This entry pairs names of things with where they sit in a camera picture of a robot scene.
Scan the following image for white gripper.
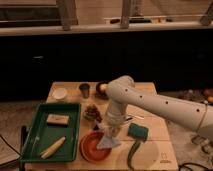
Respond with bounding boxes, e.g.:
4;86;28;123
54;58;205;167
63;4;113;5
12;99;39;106
100;113;126;138

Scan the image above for light blue towel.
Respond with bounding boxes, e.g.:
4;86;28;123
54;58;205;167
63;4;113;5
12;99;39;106
97;135;121;149

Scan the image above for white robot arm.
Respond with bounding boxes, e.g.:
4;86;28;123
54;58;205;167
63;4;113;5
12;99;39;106
106;76;213;141

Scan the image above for red bowl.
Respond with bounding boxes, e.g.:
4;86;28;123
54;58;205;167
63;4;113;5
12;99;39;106
79;131;112;163

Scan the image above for dark round bowl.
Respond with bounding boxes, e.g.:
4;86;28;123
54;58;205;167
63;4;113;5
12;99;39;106
96;82;108;99

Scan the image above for white small bowl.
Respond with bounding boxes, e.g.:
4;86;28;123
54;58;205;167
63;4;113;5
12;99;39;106
52;88;67;100

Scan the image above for green scrub sponge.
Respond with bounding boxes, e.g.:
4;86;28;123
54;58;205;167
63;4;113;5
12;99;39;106
128;123;149;141

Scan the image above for dark toy food pile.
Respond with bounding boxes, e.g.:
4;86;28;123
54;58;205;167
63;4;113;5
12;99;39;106
84;104;102;122

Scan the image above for silver metal utensil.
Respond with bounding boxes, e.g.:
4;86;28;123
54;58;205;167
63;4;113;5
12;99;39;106
124;115;145;124

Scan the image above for green cucumber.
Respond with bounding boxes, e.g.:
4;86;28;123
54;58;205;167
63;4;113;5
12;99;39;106
127;140;141;170

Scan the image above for green plastic tray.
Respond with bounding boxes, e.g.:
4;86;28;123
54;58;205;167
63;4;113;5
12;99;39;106
21;103;81;163

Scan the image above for yellow corn cob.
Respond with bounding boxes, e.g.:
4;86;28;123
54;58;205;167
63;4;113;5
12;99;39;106
40;137;65;159

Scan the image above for black cable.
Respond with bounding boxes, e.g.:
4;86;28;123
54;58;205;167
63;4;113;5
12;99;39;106
178;161;213;171

